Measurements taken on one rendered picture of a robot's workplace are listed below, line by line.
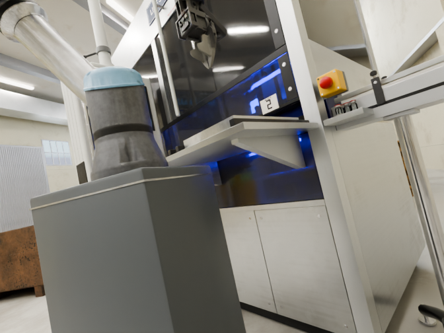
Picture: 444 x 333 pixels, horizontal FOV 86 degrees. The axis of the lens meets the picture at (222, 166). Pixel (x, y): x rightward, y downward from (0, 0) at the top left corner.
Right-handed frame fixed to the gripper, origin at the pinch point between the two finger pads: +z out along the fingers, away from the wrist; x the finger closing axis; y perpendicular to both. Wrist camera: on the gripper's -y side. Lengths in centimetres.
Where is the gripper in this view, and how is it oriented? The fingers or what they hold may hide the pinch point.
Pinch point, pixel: (211, 65)
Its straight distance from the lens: 77.8
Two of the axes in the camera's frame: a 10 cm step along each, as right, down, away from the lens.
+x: 6.4, -1.9, -7.4
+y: -7.3, 1.2, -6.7
